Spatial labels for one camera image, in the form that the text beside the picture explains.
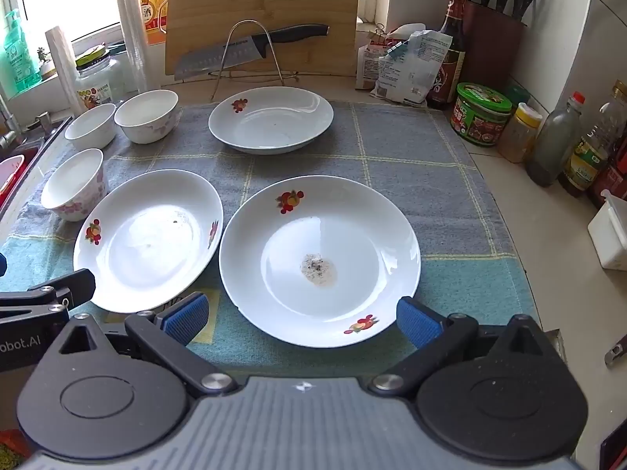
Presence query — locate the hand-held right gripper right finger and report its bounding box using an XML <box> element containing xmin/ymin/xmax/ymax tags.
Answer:
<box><xmin>367</xmin><ymin>296</ymin><xmax>544</xmax><ymax>397</ymax></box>

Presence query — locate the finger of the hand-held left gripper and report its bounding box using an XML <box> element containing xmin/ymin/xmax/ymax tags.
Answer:
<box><xmin>0</xmin><ymin>268</ymin><xmax>97</xmax><ymax>325</ymax></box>

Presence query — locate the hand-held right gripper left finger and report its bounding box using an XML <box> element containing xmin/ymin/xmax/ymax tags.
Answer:
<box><xmin>59</xmin><ymin>291</ymin><xmax>236</xmax><ymax>397</ymax></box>

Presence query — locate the white fruit-print plate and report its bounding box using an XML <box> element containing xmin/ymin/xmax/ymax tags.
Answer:
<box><xmin>208</xmin><ymin>87</ymin><xmax>335</xmax><ymax>154</ymax></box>
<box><xmin>72</xmin><ymin>169</ymin><xmax>225</xmax><ymax>314</ymax></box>
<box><xmin>219</xmin><ymin>175</ymin><xmax>422</xmax><ymax>349</ymax></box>

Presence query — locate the white floral bowl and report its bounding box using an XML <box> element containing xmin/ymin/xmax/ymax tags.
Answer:
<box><xmin>114</xmin><ymin>89</ymin><xmax>179</xmax><ymax>145</ymax></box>
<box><xmin>40</xmin><ymin>148</ymin><xmax>107</xmax><ymax>222</ymax></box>
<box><xmin>64</xmin><ymin>103</ymin><xmax>117</xmax><ymax>151</ymax></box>

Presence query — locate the red basin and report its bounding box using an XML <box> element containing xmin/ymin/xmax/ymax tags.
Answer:
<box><xmin>0</xmin><ymin>155</ymin><xmax>25</xmax><ymax>206</ymax></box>

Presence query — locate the grey checked dish towel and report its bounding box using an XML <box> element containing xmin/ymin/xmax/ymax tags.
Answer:
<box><xmin>0</xmin><ymin>100</ymin><xmax>537</xmax><ymax>368</ymax></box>

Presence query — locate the metal faucet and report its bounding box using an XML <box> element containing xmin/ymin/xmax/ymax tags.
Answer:
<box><xmin>0</xmin><ymin>93</ymin><xmax>25</xmax><ymax>155</ymax></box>

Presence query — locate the metal utensil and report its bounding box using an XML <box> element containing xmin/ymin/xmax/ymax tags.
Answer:
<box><xmin>603</xmin><ymin>343</ymin><xmax>627</xmax><ymax>368</ymax></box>

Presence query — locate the glass jar with lid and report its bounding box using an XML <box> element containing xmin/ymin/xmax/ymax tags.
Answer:
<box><xmin>74</xmin><ymin>45</ymin><xmax>129</xmax><ymax>111</ymax></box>

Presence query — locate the yellow-lid spice bottle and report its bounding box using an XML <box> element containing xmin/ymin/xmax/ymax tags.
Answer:
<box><xmin>498</xmin><ymin>103</ymin><xmax>544</xmax><ymax>164</ymax></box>

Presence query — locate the green-lid sauce jar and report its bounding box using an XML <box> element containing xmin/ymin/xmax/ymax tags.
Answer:
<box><xmin>451</xmin><ymin>82</ymin><xmax>513</xmax><ymax>148</ymax></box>

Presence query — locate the white plastic box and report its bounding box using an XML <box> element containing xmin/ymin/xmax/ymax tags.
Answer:
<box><xmin>587</xmin><ymin>190</ymin><xmax>627</xmax><ymax>271</ymax></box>

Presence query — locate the red-cap clear bottle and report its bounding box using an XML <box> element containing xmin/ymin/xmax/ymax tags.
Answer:
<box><xmin>526</xmin><ymin>90</ymin><xmax>586</xmax><ymax>188</ymax></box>

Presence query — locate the small potted plant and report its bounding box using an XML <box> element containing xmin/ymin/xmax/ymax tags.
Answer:
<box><xmin>36</xmin><ymin>48</ymin><xmax>57</xmax><ymax>79</ymax></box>

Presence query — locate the roll of plastic bags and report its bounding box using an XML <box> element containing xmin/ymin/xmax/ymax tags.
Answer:
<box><xmin>45</xmin><ymin>27</ymin><xmax>86</xmax><ymax>116</ymax></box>

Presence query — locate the yellow oil bottle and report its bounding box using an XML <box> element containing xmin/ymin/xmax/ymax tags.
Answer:
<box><xmin>557</xmin><ymin>80</ymin><xmax>627</xmax><ymax>197</ymax></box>

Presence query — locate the green dish soap bottle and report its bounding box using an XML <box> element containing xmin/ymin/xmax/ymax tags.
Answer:
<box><xmin>2</xmin><ymin>9</ymin><xmax>42</xmax><ymax>94</ymax></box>

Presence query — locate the red sauce bottle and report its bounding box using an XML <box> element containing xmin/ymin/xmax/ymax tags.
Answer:
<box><xmin>588</xmin><ymin>137</ymin><xmax>627</xmax><ymax>209</ymax></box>

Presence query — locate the green-cap container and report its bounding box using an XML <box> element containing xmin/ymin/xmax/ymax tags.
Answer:
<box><xmin>504</xmin><ymin>85</ymin><xmax>532</xmax><ymax>108</ymax></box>

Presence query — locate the dark vinegar bottle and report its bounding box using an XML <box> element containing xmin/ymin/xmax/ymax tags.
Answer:
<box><xmin>425</xmin><ymin>0</ymin><xmax>467</xmax><ymax>111</ymax></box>

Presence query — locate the white and blue bag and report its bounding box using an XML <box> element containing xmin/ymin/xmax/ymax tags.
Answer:
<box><xmin>370</xmin><ymin>29</ymin><xmax>454</xmax><ymax>107</ymax></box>

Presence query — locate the stack of clear plastic cups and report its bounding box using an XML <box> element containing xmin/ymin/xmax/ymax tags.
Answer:
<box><xmin>112</xmin><ymin>0</ymin><xmax>150</xmax><ymax>96</ymax></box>

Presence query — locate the red and white bag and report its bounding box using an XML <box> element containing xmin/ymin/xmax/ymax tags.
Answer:
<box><xmin>355</xmin><ymin>29</ymin><xmax>393</xmax><ymax>91</ymax></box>

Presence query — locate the orange cooking wine jug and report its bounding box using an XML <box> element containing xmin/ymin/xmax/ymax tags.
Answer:
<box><xmin>136</xmin><ymin>0</ymin><xmax>172</xmax><ymax>47</ymax></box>

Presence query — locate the dark red knife block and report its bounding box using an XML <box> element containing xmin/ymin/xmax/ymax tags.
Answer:
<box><xmin>460</xmin><ymin>0</ymin><xmax>525</xmax><ymax>91</ymax></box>

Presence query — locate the black-handled kitchen knife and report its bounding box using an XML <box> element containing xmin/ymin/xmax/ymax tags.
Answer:
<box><xmin>174</xmin><ymin>23</ymin><xmax>330</xmax><ymax>80</ymax></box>

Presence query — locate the metal wire board rack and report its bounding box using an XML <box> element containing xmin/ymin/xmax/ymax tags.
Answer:
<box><xmin>208</xmin><ymin>20</ymin><xmax>299</xmax><ymax>103</ymax></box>

